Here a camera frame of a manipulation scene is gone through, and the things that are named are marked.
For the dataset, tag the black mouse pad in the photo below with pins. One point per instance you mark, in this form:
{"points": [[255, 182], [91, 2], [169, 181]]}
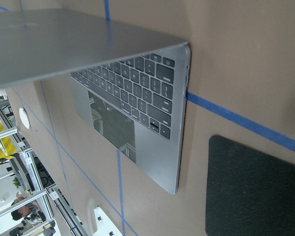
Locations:
{"points": [[248, 192]]}

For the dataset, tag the white central pedestal column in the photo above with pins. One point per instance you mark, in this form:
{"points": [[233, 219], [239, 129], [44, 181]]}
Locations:
{"points": [[105, 226]]}

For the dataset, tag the white computer mouse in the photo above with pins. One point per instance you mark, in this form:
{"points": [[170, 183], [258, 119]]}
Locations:
{"points": [[24, 118]]}

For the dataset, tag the grey laptop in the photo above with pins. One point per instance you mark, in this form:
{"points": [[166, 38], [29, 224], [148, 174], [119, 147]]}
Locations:
{"points": [[128, 83]]}

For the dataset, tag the background person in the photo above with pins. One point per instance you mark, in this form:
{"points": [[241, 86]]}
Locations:
{"points": [[31, 213]]}

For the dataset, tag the brown paper table cover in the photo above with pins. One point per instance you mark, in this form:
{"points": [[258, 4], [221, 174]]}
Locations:
{"points": [[243, 59]]}

